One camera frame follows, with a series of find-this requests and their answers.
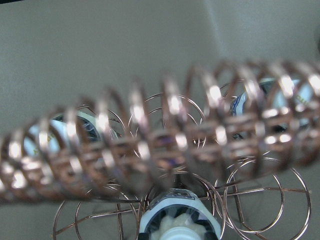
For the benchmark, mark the copper wire bottle rack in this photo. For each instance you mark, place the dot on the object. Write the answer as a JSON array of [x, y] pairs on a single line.
[[176, 139]]

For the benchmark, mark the tea bottle in rack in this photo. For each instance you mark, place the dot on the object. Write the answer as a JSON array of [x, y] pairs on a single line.
[[303, 96], [87, 121]]

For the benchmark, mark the left tea bottle in rack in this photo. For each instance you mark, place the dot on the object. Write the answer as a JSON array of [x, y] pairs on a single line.
[[87, 121]]

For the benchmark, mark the tea bottle white cap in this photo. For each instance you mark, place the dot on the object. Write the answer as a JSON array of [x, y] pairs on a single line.
[[178, 214]]

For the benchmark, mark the right tea bottle in rack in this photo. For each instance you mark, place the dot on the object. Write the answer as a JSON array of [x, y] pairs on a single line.
[[303, 96]]

